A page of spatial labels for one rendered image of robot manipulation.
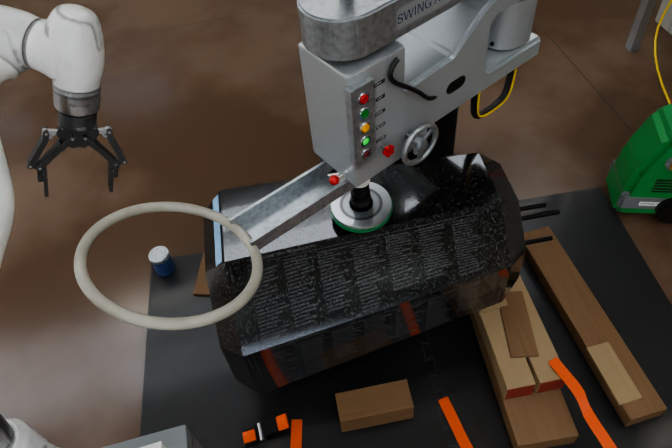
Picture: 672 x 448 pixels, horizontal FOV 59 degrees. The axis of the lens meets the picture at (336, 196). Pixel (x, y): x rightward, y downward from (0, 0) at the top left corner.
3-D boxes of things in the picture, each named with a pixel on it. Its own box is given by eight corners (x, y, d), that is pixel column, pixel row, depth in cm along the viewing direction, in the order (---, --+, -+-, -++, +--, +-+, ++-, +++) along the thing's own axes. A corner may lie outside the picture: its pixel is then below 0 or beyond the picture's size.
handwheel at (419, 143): (417, 136, 192) (418, 100, 181) (439, 152, 187) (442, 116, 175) (383, 159, 187) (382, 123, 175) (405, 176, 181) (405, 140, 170)
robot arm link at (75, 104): (104, 94, 119) (103, 119, 122) (97, 73, 125) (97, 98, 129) (54, 94, 115) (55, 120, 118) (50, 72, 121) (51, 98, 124)
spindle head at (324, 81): (394, 107, 206) (394, -10, 173) (440, 138, 194) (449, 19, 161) (313, 158, 193) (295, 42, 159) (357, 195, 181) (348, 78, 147)
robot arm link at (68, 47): (114, 80, 124) (55, 62, 125) (115, 8, 116) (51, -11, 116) (87, 100, 116) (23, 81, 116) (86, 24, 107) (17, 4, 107)
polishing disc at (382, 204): (334, 233, 201) (333, 231, 200) (328, 186, 215) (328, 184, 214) (396, 225, 201) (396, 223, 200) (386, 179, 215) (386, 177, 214)
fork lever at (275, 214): (391, 120, 208) (391, 109, 204) (430, 149, 197) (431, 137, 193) (225, 222, 181) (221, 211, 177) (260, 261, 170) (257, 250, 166)
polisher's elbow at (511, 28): (461, 35, 206) (466, -17, 191) (498, 13, 212) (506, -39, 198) (503, 59, 195) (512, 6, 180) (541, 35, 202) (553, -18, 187)
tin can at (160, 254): (168, 257, 306) (161, 242, 297) (179, 268, 301) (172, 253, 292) (152, 268, 302) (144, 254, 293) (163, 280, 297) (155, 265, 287)
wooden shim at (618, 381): (585, 349, 249) (586, 347, 248) (607, 343, 250) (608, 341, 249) (618, 405, 233) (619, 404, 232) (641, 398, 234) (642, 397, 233)
